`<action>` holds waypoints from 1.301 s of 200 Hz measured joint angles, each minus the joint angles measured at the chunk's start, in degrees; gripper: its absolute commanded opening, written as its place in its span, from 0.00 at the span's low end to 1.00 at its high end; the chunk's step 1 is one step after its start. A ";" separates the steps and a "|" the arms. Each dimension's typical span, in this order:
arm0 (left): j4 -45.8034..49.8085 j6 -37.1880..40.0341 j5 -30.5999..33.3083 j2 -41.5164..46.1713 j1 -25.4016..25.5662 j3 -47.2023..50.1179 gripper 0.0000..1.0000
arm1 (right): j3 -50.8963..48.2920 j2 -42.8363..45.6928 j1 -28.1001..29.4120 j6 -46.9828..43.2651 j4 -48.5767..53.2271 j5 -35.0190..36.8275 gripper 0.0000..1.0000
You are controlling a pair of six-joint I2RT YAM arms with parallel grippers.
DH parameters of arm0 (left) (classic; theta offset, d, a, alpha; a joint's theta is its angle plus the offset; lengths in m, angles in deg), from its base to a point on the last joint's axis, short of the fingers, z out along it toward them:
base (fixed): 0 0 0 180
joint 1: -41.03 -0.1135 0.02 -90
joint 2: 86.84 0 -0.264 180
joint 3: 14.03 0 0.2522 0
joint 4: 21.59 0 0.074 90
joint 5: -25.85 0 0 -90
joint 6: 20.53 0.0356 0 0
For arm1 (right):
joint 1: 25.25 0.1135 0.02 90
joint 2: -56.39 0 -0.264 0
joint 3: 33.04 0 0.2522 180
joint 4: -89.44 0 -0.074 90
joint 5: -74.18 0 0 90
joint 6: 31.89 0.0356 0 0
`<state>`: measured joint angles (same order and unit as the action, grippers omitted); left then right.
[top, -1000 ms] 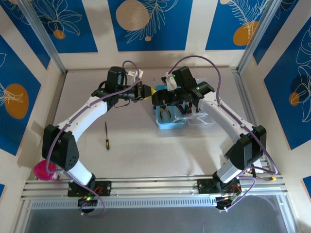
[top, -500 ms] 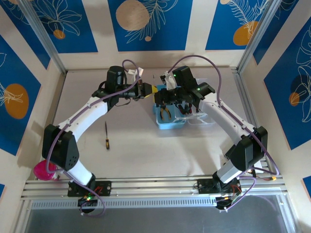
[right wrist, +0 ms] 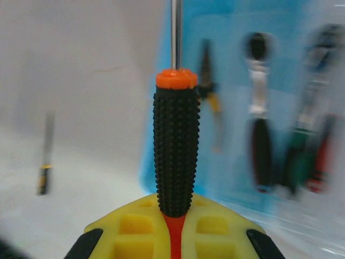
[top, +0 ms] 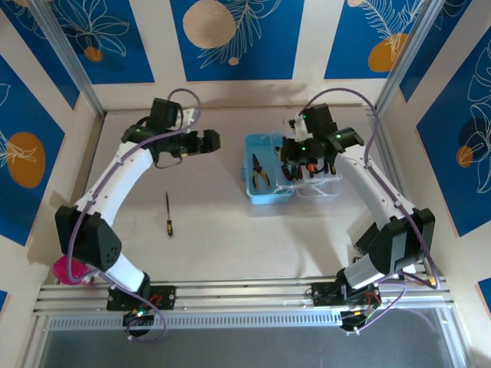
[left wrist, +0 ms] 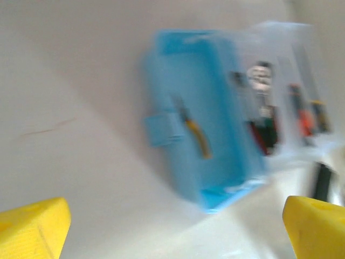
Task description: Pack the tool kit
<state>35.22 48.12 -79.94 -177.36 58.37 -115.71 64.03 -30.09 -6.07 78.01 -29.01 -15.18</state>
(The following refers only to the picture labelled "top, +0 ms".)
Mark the blue tool box clear lid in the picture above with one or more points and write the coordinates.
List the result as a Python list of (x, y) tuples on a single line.
[(268, 198)]

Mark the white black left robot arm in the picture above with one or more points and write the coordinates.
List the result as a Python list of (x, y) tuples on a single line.
[(115, 184)]

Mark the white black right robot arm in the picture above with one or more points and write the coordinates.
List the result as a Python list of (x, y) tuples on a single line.
[(368, 188)]

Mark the black controller board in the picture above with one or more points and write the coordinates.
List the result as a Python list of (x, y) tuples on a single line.
[(358, 318), (140, 316)]

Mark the pink plastic cup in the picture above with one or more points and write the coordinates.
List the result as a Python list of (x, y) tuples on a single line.
[(63, 274)]

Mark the yellow power connector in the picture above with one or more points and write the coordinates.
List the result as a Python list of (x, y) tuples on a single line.
[(433, 283)]

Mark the aluminium side rail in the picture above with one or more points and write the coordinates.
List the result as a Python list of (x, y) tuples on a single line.
[(391, 165)]

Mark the aluminium corner post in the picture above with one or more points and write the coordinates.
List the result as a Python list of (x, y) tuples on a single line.
[(68, 57), (405, 57)]

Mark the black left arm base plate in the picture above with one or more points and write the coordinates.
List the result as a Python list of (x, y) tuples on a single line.
[(165, 297)]

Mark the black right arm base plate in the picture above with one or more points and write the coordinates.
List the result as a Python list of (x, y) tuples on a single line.
[(324, 295)]

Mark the aluminium front rail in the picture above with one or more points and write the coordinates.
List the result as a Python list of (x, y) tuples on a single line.
[(249, 291)]

